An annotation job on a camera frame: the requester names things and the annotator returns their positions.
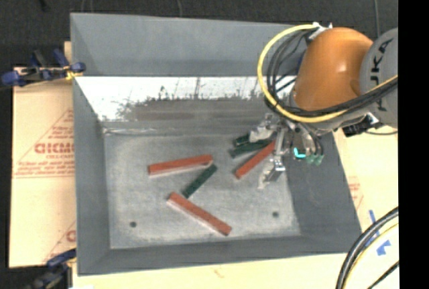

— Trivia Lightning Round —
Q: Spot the dark green flat block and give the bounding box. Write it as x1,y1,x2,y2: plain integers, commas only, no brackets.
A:
233,133,252,147
182,164,219,199
229,139,273,159

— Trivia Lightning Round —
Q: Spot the red-brown flat block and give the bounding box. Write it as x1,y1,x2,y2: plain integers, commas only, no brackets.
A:
147,154,215,178
233,139,278,180
166,191,233,237

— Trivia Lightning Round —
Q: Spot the grey metal bin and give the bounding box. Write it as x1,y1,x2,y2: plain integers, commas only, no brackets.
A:
69,12,363,276

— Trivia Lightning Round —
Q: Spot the black cylinder on white bracket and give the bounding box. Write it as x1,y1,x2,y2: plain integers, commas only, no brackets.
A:
341,113,381,138

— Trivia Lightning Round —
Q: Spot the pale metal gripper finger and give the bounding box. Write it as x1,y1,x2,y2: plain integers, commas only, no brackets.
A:
249,122,278,143
257,158,287,190

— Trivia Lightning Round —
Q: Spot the brown cardboard board, red print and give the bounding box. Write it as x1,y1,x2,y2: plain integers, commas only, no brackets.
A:
7,65,78,269

